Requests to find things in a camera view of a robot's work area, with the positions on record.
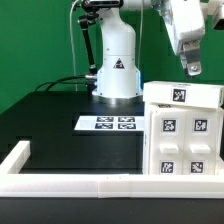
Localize white thin cable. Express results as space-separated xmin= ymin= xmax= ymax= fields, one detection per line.
xmin=69 ymin=0 xmax=83 ymax=92

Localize white cabinet top block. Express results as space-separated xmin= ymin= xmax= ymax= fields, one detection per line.
xmin=143 ymin=81 xmax=224 ymax=109

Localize white marker base plate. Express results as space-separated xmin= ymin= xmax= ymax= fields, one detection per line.
xmin=74 ymin=116 xmax=144 ymax=131

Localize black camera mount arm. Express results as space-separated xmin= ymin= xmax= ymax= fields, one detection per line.
xmin=73 ymin=0 xmax=118 ymax=76

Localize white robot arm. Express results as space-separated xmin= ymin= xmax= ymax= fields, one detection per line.
xmin=90 ymin=0 xmax=205 ymax=104

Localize white frame fence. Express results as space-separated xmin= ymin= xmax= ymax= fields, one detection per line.
xmin=0 ymin=141 xmax=224 ymax=199

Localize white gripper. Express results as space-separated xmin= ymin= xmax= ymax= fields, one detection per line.
xmin=158 ymin=0 xmax=205 ymax=78

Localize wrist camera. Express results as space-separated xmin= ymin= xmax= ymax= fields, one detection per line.
xmin=200 ymin=0 xmax=224 ymax=31

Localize white cabinet body box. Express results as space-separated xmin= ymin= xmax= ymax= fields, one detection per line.
xmin=143 ymin=104 xmax=224 ymax=175

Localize black cables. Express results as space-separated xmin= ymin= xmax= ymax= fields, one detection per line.
xmin=35 ymin=75 xmax=98 ymax=92

